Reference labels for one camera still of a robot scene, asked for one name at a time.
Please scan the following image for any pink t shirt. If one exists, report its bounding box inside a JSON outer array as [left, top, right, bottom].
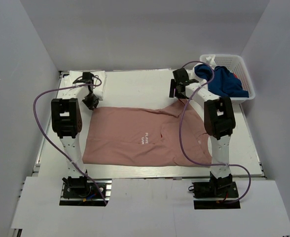
[[83, 100, 212, 166]]

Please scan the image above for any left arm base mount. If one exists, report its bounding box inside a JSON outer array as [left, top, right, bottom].
[[59, 176, 111, 207]]

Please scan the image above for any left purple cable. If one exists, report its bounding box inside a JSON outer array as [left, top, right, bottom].
[[33, 76, 108, 205]]

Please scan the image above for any white red t shirt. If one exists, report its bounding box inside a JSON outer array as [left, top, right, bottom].
[[194, 56, 242, 88]]

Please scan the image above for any blue t shirt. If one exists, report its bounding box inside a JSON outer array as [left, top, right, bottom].
[[194, 64, 249, 98]]

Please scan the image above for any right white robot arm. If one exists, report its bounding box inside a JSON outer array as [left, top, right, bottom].
[[169, 68, 236, 197]]

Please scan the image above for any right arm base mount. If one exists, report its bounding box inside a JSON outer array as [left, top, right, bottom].
[[188, 182, 241, 210]]

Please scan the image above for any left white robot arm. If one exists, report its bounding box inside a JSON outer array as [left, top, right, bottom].
[[51, 72, 102, 198]]

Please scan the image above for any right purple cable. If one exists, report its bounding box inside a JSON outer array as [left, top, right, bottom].
[[179, 60, 252, 204]]

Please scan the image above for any folded white t shirt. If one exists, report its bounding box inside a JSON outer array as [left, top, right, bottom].
[[60, 71, 107, 101]]

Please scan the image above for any purple cable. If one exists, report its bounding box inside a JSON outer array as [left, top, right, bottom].
[[179, 60, 252, 204], [33, 76, 108, 205]]

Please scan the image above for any white plastic basket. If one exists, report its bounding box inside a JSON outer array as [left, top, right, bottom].
[[200, 54, 255, 104]]

